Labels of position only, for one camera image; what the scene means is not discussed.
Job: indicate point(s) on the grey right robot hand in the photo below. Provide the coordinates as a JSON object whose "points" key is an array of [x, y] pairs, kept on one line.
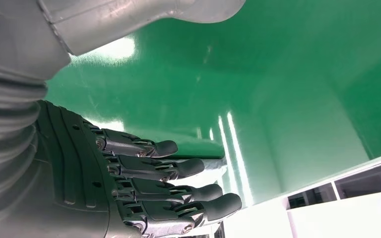
{"points": [[65, 184]]}

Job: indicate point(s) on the green conveyor belt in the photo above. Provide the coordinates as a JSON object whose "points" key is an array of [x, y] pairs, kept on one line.
{"points": [[276, 82]]}

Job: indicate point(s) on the white flat panel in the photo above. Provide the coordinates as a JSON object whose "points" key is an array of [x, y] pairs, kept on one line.
{"points": [[341, 216]]}

